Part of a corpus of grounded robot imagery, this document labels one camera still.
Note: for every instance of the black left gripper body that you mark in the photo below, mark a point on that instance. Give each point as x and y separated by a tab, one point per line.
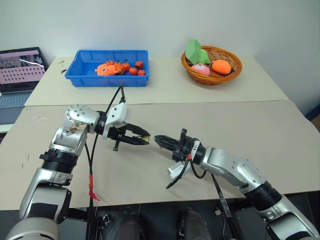
117	135

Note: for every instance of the pink plush toy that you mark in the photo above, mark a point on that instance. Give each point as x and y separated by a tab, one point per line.
201	69

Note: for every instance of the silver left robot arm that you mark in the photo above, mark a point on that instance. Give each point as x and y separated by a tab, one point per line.
75	136

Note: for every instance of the brown wicker basket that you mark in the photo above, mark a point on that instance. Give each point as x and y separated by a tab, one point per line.
225	77

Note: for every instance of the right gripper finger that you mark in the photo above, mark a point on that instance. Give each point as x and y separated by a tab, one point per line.
166	140
170	147

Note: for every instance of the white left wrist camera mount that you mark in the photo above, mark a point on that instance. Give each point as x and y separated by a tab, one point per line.
120	113

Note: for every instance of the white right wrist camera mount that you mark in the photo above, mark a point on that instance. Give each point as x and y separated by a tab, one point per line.
175	171

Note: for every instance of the small orange mandarin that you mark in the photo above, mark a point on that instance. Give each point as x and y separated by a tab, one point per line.
141	72
126	66
133	71
119	67
140	64

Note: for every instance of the dark rounded shape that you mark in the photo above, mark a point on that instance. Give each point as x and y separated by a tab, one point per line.
132	227
195	225

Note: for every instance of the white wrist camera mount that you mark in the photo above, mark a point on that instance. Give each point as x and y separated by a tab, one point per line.
120	113
175	171

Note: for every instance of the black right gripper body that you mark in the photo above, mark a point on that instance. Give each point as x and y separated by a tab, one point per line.
184	148

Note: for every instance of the small silver key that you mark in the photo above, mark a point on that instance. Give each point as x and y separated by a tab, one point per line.
152	138

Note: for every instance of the open laptop computer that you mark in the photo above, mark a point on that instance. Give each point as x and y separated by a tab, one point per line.
20	72

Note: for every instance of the beige table cover sheet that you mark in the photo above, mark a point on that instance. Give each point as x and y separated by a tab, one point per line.
175	93
140	175

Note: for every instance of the blue object beside table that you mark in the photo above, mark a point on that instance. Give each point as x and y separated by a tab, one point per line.
313	115

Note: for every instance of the orange plush fruit toy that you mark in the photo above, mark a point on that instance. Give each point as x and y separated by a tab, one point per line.
221	67

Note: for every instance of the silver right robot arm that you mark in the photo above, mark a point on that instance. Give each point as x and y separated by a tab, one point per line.
225	162

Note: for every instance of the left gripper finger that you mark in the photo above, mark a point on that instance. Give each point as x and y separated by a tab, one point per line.
133	141
137	130

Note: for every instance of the blue plastic bin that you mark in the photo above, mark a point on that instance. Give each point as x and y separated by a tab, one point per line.
82	72

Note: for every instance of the green plush vegetable toy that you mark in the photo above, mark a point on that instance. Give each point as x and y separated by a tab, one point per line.
195	51

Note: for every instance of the brass padlock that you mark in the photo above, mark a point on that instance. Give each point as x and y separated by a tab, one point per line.
145	137

